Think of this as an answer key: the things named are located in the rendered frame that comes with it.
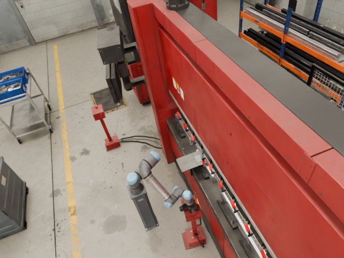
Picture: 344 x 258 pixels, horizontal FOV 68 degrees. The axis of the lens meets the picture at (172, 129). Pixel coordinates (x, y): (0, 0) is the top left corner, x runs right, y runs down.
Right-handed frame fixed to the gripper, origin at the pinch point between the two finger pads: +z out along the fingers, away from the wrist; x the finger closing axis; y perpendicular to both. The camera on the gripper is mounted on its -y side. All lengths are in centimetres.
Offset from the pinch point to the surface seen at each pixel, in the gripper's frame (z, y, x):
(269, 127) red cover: -148, 46, -51
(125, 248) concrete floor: 66, -89, 17
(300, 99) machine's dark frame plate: -152, 64, -44
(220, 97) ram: -130, 41, -1
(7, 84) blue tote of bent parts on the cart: -43, -234, 302
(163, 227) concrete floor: 70, -39, 29
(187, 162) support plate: -26.1, 12.0, 39.7
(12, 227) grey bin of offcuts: 36, -224, 74
